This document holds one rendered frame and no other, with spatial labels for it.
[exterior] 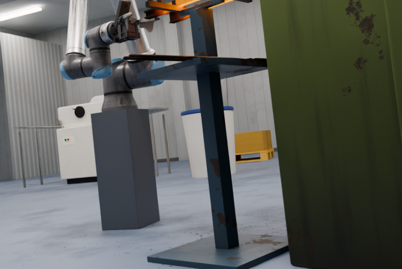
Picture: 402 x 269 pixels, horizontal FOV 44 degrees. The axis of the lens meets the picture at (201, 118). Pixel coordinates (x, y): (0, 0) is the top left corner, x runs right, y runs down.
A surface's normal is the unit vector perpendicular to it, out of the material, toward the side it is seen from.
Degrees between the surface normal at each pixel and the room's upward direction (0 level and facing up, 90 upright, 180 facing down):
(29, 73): 90
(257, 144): 90
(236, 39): 90
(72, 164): 90
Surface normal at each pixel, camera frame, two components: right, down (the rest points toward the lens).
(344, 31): -0.75, 0.05
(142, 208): 0.91, -0.12
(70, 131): -0.37, 0.00
